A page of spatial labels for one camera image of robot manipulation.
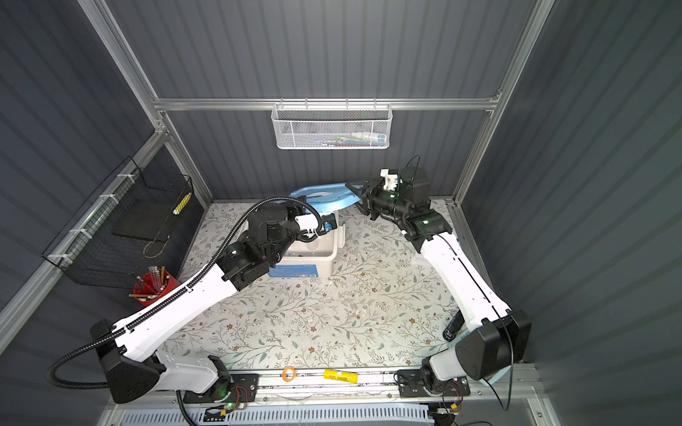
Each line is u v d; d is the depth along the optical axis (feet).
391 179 2.23
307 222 1.88
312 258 2.72
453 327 2.60
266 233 1.60
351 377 2.43
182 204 2.70
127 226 2.37
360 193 2.03
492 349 1.32
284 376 2.49
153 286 2.72
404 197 1.83
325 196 2.38
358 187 2.07
